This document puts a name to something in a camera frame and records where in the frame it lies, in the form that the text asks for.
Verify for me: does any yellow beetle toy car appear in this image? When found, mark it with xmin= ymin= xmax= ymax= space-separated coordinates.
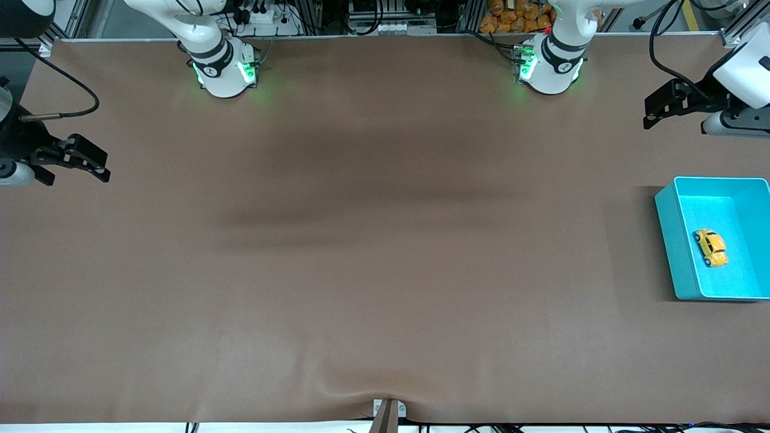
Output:
xmin=694 ymin=229 xmax=729 ymax=268

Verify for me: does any turquoise plastic bin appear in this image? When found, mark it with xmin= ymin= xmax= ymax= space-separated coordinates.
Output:
xmin=654 ymin=176 xmax=770 ymax=301

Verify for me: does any pile of orange packets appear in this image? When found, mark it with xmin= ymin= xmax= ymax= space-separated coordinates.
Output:
xmin=479 ymin=0 xmax=604 ymax=34

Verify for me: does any white power strip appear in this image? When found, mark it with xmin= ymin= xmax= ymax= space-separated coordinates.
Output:
xmin=232 ymin=5 xmax=303 ymax=37

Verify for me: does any white terminal equipment box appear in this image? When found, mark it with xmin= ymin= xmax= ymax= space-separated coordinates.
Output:
xmin=348 ymin=0 xmax=439 ymax=37

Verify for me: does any brown table mat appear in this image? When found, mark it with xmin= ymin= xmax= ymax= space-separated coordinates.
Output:
xmin=0 ymin=33 xmax=770 ymax=425

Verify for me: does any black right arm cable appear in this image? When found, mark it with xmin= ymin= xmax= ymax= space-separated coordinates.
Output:
xmin=15 ymin=39 xmax=100 ymax=121

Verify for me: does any aluminium frame profile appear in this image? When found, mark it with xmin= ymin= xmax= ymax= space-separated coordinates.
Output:
xmin=36 ymin=0 xmax=91 ymax=58
xmin=719 ymin=0 xmax=770 ymax=49

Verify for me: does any aluminium frame post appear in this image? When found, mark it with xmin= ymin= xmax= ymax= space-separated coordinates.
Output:
xmin=295 ymin=0 xmax=328 ymax=35

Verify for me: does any metal clamp bracket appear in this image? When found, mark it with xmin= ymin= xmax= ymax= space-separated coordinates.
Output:
xmin=372 ymin=398 xmax=407 ymax=433

